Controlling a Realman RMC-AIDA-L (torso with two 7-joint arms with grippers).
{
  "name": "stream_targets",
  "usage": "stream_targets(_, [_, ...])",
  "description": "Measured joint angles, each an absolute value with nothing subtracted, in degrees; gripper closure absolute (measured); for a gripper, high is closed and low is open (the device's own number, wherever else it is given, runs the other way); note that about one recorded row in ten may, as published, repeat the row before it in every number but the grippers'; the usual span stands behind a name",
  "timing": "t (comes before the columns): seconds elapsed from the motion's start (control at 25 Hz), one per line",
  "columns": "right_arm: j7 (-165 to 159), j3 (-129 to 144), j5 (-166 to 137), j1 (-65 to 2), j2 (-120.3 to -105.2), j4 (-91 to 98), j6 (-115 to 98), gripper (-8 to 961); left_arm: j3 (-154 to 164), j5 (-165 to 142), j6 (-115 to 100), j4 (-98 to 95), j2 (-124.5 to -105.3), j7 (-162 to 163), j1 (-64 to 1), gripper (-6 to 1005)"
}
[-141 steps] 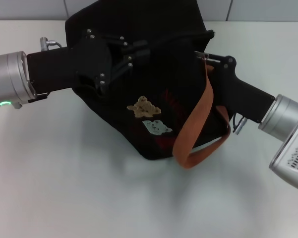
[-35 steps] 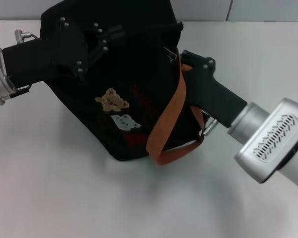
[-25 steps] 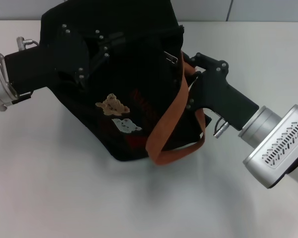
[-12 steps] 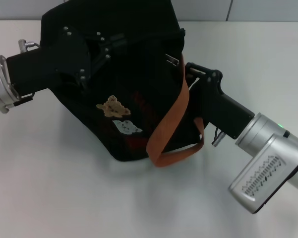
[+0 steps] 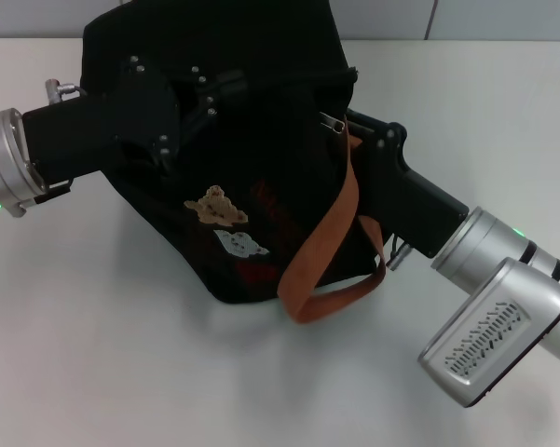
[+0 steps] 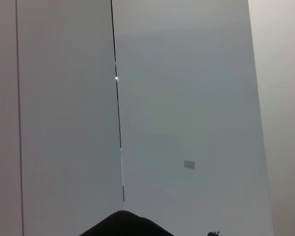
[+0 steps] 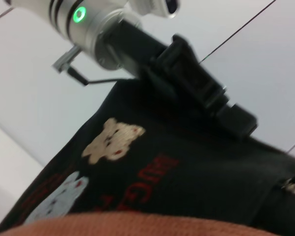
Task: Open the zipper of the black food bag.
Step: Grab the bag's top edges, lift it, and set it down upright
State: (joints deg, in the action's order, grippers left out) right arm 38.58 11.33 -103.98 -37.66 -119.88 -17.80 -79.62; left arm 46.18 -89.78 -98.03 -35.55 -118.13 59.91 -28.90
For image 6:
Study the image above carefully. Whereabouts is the black bag with orange straps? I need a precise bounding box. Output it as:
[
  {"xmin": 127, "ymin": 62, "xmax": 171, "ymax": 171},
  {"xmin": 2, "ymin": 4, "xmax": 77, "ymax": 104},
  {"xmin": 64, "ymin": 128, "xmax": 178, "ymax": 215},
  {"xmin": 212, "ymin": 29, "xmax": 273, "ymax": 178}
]
[{"xmin": 78, "ymin": 210, "xmax": 220, "ymax": 236}]

